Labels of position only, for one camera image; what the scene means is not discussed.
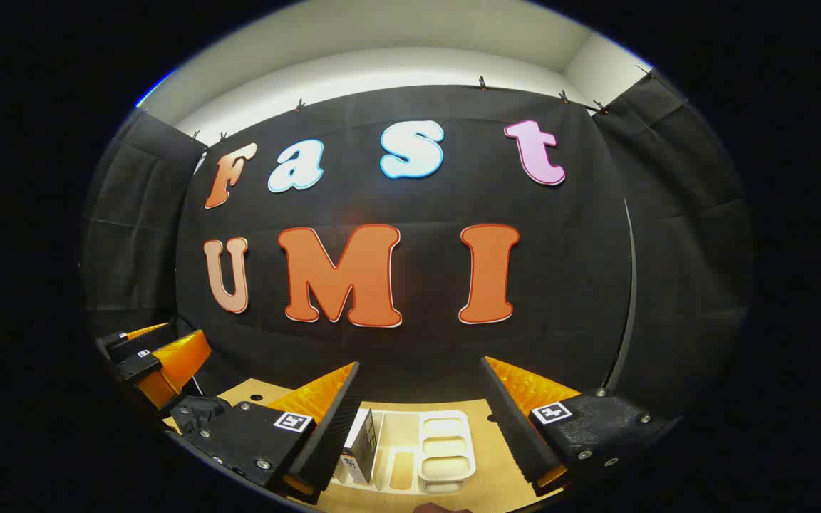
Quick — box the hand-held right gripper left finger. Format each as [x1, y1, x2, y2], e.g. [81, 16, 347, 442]
[184, 361, 362, 505]

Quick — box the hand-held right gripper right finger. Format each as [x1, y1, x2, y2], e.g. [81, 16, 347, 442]
[480, 356, 682, 498]

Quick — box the grey portrait cover book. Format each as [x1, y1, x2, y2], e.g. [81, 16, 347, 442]
[339, 408, 379, 487]

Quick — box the black schoolbag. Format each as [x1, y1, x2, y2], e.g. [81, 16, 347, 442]
[170, 395, 234, 437]

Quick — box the white plastic bookshelf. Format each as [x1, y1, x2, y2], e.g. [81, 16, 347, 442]
[336, 408, 477, 494]

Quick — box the row of black cloth clips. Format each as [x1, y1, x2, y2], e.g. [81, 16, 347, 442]
[190, 66, 657, 143]

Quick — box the grey backdrop frame pole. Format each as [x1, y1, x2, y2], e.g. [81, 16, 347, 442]
[606, 199, 638, 391]

